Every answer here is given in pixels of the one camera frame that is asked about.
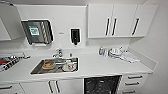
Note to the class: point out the blue dish soap bottle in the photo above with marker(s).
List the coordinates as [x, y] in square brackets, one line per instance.
[101, 51]

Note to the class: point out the white drawer unit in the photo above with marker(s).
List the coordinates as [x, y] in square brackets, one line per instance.
[133, 83]
[10, 89]

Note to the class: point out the chrome faucet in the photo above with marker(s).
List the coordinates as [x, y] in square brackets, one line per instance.
[58, 53]

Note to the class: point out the steel sink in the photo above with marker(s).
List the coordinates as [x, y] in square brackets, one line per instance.
[36, 70]

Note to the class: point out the clear drinking glass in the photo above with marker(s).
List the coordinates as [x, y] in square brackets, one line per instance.
[106, 53]

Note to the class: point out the dish rack with dishes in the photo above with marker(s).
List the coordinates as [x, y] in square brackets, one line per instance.
[11, 61]

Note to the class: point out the black soap dispenser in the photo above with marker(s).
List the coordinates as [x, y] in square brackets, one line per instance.
[75, 36]

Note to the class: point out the white folded towel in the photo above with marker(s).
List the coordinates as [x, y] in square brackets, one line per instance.
[130, 57]

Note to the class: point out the brown bowl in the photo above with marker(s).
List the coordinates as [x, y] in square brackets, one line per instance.
[47, 65]

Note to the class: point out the white two-door base cabinet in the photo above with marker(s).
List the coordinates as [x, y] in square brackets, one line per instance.
[36, 88]

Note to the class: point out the steel paper towel dispenser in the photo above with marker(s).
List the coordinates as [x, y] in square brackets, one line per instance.
[35, 31]

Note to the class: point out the white cup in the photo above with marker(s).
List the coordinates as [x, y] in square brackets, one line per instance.
[69, 65]

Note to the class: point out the steel dishwasher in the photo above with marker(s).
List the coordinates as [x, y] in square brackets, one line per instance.
[101, 86]

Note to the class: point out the white wall cabinet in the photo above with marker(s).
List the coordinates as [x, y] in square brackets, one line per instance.
[10, 21]
[116, 20]

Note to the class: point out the stack of white plates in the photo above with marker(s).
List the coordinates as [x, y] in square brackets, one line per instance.
[116, 53]

